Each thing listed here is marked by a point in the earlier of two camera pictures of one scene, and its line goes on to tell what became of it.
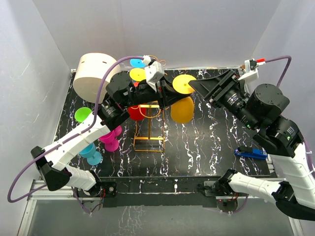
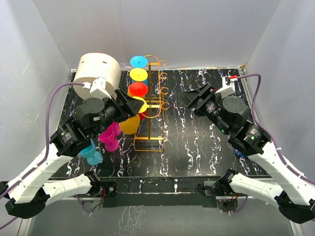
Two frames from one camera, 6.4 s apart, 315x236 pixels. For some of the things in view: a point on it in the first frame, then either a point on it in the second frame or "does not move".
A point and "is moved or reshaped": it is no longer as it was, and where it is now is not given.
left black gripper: [166, 92] -> [126, 110]
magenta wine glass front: [111, 143] does not move
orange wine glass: [138, 74] is moved or reshaped
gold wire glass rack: [149, 135] does not move
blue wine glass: [137, 63] does not move
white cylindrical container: [91, 69] does not move
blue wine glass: [94, 158] does not move
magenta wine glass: [117, 131] does not move
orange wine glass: [182, 110] -> [130, 125]
